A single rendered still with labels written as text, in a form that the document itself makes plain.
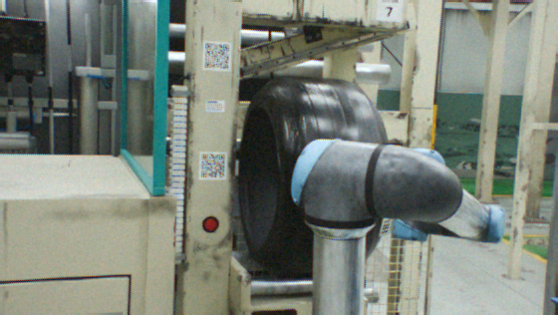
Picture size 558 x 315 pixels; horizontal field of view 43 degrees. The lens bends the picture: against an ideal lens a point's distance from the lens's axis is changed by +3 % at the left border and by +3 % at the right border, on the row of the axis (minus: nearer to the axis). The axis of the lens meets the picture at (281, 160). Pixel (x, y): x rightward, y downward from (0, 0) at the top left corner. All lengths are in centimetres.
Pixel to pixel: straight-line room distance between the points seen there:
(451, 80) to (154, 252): 1097
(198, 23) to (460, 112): 1025
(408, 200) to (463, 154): 1096
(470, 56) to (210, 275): 1038
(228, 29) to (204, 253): 60
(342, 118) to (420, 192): 78
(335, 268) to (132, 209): 33
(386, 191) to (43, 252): 51
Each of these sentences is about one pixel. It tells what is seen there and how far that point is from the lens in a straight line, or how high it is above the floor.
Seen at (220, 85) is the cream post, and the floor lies 144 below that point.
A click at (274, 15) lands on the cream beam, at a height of 165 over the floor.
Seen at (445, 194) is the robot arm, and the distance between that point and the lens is 109.
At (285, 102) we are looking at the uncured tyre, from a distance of 183.
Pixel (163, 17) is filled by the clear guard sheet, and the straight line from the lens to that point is 107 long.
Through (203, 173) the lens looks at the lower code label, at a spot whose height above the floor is 120.
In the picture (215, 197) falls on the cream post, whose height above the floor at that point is 113.
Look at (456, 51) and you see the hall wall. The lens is 1196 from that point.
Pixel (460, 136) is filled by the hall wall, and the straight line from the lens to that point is 1196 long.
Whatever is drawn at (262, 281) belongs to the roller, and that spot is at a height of 92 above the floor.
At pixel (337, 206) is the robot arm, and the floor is 126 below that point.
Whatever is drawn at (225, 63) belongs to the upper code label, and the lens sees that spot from 185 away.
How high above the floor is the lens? 145
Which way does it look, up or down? 7 degrees down
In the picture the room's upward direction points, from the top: 3 degrees clockwise
